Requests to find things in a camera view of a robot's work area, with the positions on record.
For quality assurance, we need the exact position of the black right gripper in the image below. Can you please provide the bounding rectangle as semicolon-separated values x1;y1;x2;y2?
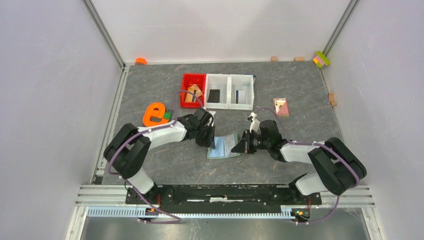
231;129;271;154

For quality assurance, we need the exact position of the gold credit card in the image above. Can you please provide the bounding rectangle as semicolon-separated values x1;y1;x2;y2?
187;84;203;98
185;91;197;103

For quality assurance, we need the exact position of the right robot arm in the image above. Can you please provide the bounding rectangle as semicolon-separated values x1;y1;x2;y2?
231;120;367;204

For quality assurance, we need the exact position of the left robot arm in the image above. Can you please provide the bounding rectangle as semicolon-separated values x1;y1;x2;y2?
103;107;215;204

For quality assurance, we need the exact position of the black card in bin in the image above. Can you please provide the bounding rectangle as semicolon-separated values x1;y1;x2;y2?
207;89;221;103

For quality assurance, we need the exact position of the striped card in bin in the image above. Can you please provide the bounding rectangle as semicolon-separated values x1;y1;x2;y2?
234;90;246;104

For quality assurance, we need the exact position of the red playing card box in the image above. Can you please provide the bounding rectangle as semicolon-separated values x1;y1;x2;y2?
273;98;290;117

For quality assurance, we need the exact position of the green toy brick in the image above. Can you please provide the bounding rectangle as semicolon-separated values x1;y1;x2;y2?
162;111;173;121

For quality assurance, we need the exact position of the white bin left compartment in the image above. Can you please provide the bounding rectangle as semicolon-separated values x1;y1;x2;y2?
204;73;230;110

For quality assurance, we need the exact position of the white bin compartment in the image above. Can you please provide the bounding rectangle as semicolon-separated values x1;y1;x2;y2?
228;74;255;111
204;73;230;110

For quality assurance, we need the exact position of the red plastic bin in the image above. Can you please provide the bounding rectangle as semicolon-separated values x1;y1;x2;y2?
180;73;206;109

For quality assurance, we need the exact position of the white bin right compartment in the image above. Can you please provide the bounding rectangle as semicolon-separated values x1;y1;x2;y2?
228;74;255;111

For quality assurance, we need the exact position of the orange curved toy track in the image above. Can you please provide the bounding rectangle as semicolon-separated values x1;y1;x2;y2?
142;102;169;127

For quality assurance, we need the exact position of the orange tape roll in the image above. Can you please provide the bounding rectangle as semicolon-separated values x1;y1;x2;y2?
134;57;147;65

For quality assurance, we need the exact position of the wooden arch block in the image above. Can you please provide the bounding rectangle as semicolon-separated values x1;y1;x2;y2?
328;92;338;108

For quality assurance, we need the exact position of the wooden block right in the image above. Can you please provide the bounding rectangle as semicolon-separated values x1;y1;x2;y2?
294;56;305;62

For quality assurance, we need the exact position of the multicolour toy brick stack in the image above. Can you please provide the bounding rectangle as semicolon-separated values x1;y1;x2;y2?
312;51;331;69

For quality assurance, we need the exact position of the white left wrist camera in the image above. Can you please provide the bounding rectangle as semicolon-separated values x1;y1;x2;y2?
205;111;216;127

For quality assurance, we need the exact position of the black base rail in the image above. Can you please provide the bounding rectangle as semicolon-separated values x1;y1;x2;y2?
142;184;322;206

